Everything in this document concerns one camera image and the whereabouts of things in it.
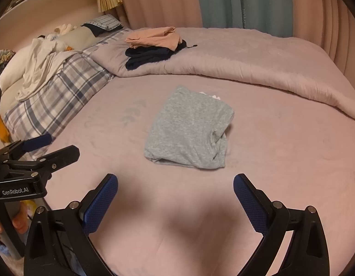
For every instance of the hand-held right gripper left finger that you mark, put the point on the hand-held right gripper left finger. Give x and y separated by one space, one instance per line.
99 204

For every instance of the grey lettered sweatshirt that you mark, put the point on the grey lettered sweatshirt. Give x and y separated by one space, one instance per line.
189 126

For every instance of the pink bed sheet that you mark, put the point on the pink bed sheet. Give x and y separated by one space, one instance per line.
280 164

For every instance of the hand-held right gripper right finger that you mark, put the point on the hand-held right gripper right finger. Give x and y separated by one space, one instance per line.
250 204

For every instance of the white crumpled cloth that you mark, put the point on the white crumpled cloth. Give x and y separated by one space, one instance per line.
42 69

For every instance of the beige pillow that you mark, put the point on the beige pillow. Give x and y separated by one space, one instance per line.
76 37

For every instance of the pink curtain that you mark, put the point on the pink curtain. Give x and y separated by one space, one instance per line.
324 20
160 3

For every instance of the plaid pillow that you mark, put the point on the plaid pillow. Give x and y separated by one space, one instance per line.
65 92

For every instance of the white plush toy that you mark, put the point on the white plush toy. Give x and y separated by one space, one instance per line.
61 31

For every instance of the teal curtain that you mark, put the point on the teal curtain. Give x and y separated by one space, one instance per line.
223 3

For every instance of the navy folded garment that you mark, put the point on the navy folded garment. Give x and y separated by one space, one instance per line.
145 56

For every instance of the pink comforter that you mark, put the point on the pink comforter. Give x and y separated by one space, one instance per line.
252 63

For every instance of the peach folded garment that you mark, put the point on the peach folded garment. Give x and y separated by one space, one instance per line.
154 38

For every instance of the white pillow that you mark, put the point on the white pillow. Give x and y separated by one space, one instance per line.
12 72

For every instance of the black folded cloth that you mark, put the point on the black folded cloth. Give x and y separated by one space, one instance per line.
92 30

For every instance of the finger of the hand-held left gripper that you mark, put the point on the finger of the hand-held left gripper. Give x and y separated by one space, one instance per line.
62 156
39 142

